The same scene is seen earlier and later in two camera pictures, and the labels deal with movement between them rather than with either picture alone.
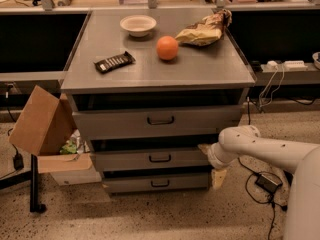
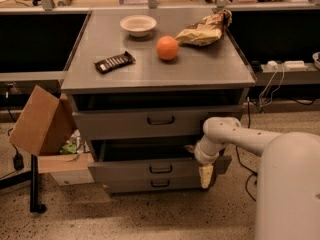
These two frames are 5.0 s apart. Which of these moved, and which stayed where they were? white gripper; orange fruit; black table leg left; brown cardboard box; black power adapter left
Moved: white gripper
Stayed: orange fruit; black table leg left; brown cardboard box; black power adapter left
